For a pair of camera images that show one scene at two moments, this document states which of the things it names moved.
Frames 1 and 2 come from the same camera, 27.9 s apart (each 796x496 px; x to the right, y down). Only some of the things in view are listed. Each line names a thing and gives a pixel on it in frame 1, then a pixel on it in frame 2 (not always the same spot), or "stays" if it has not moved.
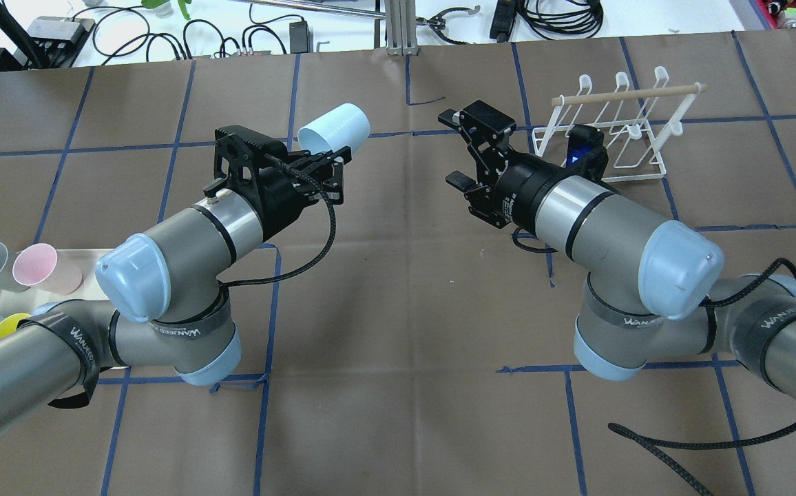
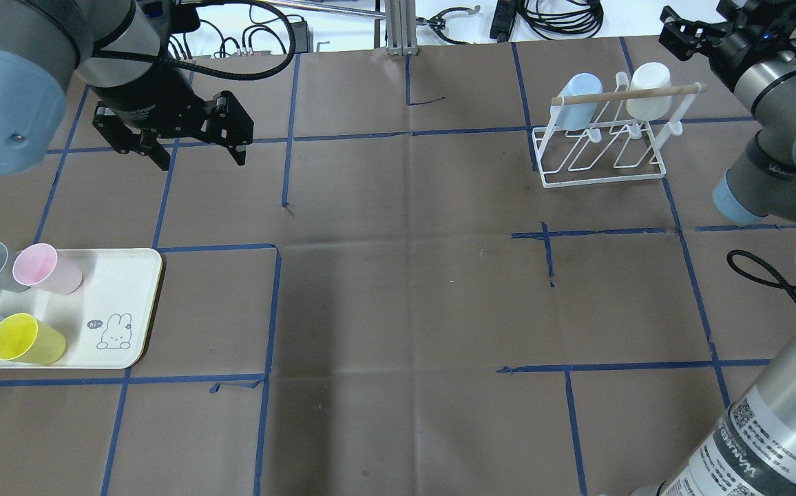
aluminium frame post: (401, 27) stays
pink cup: (39, 266) stays
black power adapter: (299, 37) stays
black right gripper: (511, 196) → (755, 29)
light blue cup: (348, 125) → (578, 116)
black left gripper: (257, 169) → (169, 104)
